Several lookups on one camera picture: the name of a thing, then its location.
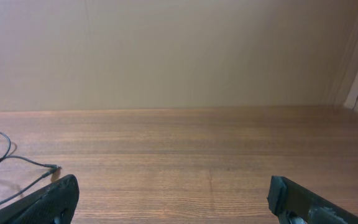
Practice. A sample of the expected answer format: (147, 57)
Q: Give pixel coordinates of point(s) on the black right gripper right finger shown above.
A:
(291, 203)

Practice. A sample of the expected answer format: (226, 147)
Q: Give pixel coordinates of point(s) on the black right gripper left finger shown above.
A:
(54, 203)

